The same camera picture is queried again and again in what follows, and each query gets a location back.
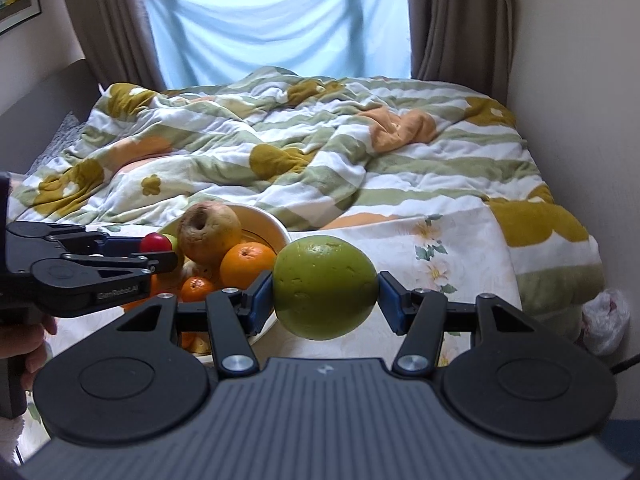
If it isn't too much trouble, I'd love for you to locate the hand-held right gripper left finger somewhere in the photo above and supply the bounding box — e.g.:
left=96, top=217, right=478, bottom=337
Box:
left=117, top=270, right=274, bottom=379

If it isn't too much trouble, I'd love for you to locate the grey patterned pillow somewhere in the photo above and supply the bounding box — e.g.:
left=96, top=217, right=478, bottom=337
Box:
left=27, top=112, right=96, bottom=176

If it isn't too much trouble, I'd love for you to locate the floral cream tablecloth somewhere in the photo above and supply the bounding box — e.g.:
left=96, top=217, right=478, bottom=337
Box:
left=20, top=214, right=523, bottom=456

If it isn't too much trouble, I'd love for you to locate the light blue window sheet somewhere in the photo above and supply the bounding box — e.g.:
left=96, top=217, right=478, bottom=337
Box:
left=142, top=0, right=413, bottom=92

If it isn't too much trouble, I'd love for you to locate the small mandarin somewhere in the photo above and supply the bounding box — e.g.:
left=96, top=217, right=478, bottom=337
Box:
left=180, top=276, right=219, bottom=305

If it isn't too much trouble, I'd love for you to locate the medium orange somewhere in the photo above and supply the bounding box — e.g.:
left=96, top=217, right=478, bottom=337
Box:
left=219, top=242, right=277, bottom=291

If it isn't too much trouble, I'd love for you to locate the red cherry tomato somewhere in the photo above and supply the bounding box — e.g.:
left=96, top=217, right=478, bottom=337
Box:
left=139, top=232, right=173, bottom=255

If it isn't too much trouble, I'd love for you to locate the brown curtain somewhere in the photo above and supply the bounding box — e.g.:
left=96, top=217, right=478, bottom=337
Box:
left=55, top=0, right=173, bottom=92
left=405, top=0, right=516, bottom=106

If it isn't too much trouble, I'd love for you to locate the cream bowl with orange pattern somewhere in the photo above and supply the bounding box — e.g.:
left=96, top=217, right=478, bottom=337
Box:
left=120, top=204, right=292, bottom=363

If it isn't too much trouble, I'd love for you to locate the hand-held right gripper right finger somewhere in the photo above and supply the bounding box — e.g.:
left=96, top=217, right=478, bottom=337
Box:
left=377, top=270, right=538, bottom=375

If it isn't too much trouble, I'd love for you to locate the green striped flower blanket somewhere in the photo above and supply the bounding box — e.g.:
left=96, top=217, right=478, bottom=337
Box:
left=7, top=66, right=603, bottom=331

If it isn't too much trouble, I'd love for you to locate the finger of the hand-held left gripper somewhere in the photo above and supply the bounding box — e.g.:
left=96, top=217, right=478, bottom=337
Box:
left=6, top=220, right=147, bottom=261
left=61, top=251, right=179, bottom=277

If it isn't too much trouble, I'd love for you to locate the person's left hand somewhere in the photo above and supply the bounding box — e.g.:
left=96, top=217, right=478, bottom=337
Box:
left=0, top=311, right=59, bottom=376

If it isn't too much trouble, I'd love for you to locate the white plastic bag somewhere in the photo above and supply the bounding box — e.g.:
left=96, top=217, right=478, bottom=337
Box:
left=581, top=289, right=631, bottom=357

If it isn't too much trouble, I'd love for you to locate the wrinkled brown apple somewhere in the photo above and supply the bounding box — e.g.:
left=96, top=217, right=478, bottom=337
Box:
left=177, top=201, right=243, bottom=265

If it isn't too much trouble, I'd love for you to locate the large green apple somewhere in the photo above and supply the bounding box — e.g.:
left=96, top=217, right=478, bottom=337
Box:
left=272, top=235, right=379, bottom=341

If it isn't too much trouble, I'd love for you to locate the white fuzzy cloth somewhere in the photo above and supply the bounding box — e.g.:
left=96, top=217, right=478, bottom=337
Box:
left=0, top=417, right=26, bottom=461

